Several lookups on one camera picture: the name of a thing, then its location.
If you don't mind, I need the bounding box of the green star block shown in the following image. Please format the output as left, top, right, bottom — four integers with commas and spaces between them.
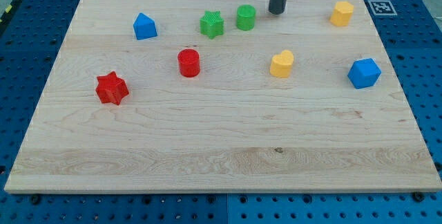
200, 10, 224, 39

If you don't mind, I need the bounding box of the yellow hexagon block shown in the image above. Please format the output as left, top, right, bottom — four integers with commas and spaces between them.
330, 1, 354, 27

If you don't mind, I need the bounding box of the blue cube block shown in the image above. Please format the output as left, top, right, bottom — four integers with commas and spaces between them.
347, 58, 381, 89

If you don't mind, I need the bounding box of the red cylinder block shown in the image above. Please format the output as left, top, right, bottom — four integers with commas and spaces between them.
177, 49, 200, 77

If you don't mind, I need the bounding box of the yellow heart block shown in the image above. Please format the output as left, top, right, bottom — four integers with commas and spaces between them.
269, 50, 294, 78

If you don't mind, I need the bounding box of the light wooden board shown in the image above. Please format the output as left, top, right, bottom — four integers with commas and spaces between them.
5, 0, 441, 194

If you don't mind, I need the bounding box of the blue house-shaped block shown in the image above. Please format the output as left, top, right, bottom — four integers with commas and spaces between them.
133, 13, 157, 40

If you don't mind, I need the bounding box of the green cylinder block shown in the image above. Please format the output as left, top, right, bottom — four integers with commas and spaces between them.
236, 4, 256, 31

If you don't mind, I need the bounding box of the red star block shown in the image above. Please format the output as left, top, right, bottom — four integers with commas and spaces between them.
95, 71, 129, 105

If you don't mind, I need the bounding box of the black yellow hazard tape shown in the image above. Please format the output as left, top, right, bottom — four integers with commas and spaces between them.
1, 0, 23, 24

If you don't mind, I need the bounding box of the white fiducial marker tag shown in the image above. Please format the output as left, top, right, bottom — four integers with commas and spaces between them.
368, 0, 397, 16

